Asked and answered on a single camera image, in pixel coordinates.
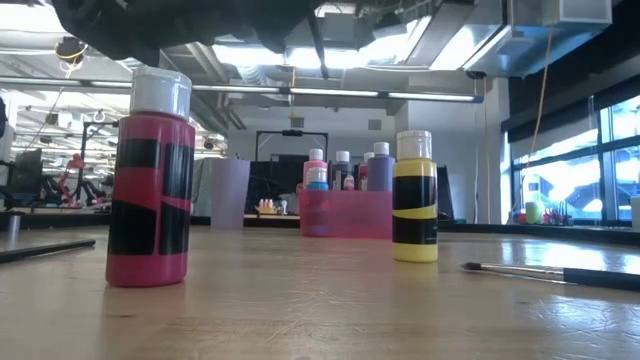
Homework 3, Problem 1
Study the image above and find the large dark blue paint bottle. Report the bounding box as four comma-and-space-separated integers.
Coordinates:
332, 150, 355, 192

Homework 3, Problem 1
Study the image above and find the large red paint bottle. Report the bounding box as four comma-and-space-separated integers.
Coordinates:
357, 151, 375, 192

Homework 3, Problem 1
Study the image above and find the small blue paint bottle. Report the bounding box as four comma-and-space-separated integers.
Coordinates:
305, 167, 330, 192

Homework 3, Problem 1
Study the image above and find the bright ceiling light panel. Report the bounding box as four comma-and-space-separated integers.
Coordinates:
212, 43, 416, 71

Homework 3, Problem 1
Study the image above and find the yellow extension cord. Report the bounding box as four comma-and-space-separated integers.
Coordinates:
528, 29, 554, 157

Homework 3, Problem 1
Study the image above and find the black background gantry frame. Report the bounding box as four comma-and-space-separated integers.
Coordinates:
255, 129, 330, 162

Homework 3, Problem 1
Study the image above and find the black aluminium table frame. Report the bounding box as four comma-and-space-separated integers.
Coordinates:
0, 209, 626, 246

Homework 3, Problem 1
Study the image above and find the large purple paint bottle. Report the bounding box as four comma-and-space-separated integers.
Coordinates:
367, 141, 396, 193

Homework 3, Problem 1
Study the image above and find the lavender plastic cup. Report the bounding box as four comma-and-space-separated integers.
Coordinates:
209, 158, 252, 231

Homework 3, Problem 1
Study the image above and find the small magenta paint bottle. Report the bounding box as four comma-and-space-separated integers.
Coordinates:
104, 66, 197, 289

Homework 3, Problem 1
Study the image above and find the green round container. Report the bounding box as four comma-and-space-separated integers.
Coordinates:
524, 200, 545, 225

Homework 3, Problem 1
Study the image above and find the black handled paint brush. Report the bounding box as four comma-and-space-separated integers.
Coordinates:
459, 261, 640, 293
0, 239, 97, 265

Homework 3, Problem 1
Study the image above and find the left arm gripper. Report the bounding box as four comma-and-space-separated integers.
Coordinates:
214, 0, 330, 80

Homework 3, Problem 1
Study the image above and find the black clamp bracket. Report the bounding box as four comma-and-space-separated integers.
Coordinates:
437, 165, 455, 222

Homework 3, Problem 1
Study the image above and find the small yellow black-taped bottle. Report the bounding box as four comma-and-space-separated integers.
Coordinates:
391, 130, 439, 264

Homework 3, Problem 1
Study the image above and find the pink plastic tray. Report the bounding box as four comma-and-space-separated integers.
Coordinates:
298, 189, 394, 240

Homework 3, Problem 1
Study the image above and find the long ceiling light tube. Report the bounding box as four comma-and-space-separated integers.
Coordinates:
0, 74, 485, 104

